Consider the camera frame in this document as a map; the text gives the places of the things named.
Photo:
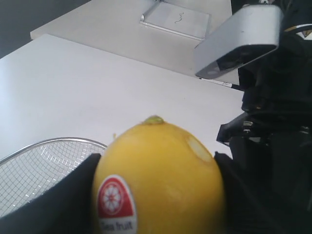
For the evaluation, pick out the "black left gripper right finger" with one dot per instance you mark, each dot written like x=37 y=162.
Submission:
x=254 y=209

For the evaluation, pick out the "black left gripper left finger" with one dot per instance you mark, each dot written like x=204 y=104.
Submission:
x=63 y=209

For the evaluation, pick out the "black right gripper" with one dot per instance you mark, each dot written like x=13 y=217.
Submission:
x=272 y=139

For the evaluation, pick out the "yellow lemon with sticker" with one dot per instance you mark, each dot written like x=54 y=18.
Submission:
x=157 y=178

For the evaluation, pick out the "adjacent grey side table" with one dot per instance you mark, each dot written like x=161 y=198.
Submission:
x=114 y=26

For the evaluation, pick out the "metal wire mesh basket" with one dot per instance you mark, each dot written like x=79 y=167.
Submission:
x=29 y=172

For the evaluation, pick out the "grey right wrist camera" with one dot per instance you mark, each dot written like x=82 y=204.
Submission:
x=249 y=34

